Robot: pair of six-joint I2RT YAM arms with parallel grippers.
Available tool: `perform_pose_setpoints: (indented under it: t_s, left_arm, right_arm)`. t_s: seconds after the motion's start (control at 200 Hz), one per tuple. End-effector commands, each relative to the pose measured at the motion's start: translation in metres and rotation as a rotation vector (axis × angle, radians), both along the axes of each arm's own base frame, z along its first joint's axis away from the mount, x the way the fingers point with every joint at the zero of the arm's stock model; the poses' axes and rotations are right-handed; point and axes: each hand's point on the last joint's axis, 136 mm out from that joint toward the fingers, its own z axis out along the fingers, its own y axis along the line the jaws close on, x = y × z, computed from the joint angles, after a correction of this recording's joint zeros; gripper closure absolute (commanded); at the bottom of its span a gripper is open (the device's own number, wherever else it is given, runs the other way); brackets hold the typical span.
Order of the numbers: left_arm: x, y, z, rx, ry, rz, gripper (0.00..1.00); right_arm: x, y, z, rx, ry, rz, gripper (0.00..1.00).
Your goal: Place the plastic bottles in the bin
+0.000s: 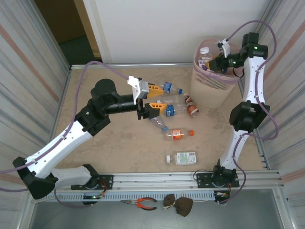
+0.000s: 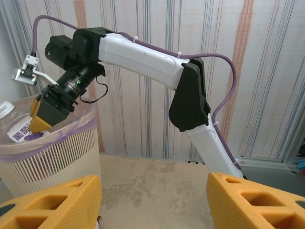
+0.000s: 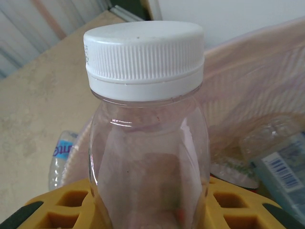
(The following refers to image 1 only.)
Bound square bottle purple label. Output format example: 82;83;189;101
198;47;215;73

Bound clear bottle light blue label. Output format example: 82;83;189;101
149;116;170;132

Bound small clear bottle blue label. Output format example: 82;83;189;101
160;82;183;95

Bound large clear bottle no label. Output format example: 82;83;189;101
154;94;188;107

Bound clear bottle orange label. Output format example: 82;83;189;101
163;128;195;142

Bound brown chocolate drink bottle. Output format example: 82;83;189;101
183;94;200;119

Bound bottle green label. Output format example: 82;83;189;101
166;149;199;165

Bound beige plastic waste bin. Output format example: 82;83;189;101
190;38;245;109

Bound corrugated metal side panel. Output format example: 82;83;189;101
0;0;72;198
235;0;305;198

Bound brown cloth pouch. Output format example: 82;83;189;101
163;193;194;218

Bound black electronics board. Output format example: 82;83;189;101
213;190;232;205
82;194;104;206

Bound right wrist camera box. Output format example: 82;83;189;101
216;37;232;58

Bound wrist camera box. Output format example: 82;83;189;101
127;75;150;105
216;37;232;58

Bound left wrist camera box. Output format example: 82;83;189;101
127;75;150;105

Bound aluminium table end rail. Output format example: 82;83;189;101
70;62;194;70

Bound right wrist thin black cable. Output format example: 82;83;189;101
232;67;245;78

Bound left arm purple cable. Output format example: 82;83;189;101
0;61;131;208

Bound aluminium table side rail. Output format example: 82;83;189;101
49;68;72;144
256;140;271;170

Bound white and tan door frame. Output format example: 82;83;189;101
73;0;112;64

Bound aluminium mounting rail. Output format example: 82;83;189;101
25;169;285;191

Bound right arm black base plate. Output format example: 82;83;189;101
195;172;240;189

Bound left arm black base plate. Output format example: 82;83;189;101
71;174;114;191

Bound grey slotted cable duct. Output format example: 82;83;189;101
32;190;231;202

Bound orange handled pliers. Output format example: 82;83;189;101
121;197;158;211

